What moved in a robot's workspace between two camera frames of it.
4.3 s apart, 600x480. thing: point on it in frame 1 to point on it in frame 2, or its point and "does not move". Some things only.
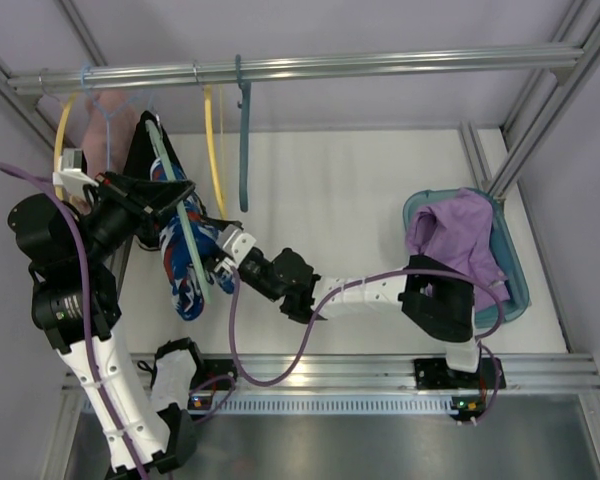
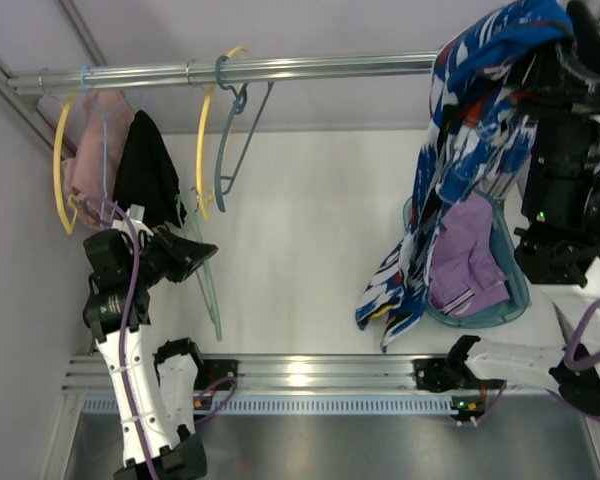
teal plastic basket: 506,249 does not move
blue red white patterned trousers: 156,170 to 480,131
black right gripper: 220,263 to 558,84
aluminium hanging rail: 349,66 does not move
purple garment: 456,230 does not move
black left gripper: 131,198 to 169,255
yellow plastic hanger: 208,94 to 202,133
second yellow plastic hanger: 57,156 does not move
